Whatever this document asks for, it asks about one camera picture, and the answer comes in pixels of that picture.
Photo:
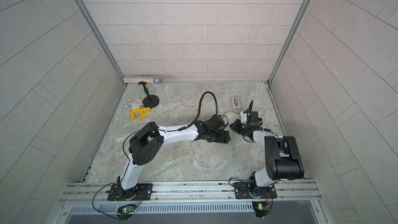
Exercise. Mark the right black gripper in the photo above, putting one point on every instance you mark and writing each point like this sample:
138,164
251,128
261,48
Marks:
236,128

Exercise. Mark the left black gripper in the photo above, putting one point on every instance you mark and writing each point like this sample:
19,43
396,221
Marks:
222,139

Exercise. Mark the white ribbed ceramic vase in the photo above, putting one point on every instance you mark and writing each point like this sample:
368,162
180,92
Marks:
187,144

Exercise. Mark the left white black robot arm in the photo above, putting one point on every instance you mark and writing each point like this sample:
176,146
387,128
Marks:
146,143

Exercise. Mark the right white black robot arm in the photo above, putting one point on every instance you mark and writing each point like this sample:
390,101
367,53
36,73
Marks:
282,162

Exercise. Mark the tape dispenser with red roll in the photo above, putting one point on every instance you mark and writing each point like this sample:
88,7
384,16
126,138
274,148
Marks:
236,104

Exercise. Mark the black round base stand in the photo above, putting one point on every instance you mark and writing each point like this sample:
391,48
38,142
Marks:
150,101

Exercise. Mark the right small circuit board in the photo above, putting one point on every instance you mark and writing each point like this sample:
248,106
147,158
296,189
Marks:
261,209

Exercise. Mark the small circuit board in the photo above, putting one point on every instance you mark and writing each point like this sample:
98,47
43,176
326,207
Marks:
261,209
126,209

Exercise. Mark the silver glitter ball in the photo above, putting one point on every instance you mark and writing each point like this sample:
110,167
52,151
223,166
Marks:
157,80

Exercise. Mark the white plastic toy figure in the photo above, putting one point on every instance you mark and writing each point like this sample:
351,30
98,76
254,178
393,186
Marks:
134,104

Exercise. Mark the glittery silver strip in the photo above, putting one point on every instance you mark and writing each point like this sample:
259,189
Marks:
136,80

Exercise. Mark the left small circuit board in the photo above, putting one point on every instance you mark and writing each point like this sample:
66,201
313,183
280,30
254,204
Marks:
126,209

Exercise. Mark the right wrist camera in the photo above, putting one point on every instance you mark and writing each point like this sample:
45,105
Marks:
250,119

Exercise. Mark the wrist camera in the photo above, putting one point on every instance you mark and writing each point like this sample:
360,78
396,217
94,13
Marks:
250,119
217,122

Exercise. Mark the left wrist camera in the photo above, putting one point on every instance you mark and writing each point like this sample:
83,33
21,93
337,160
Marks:
217,122

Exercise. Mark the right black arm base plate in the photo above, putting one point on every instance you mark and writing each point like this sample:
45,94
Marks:
244,190

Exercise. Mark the yellow plastic triangular frame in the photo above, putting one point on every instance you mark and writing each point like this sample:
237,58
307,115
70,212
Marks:
140,113

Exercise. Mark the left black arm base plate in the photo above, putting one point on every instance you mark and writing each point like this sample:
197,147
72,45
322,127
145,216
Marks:
140,191

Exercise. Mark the aluminium mounting rail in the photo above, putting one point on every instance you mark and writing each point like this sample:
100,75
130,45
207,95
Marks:
191,191

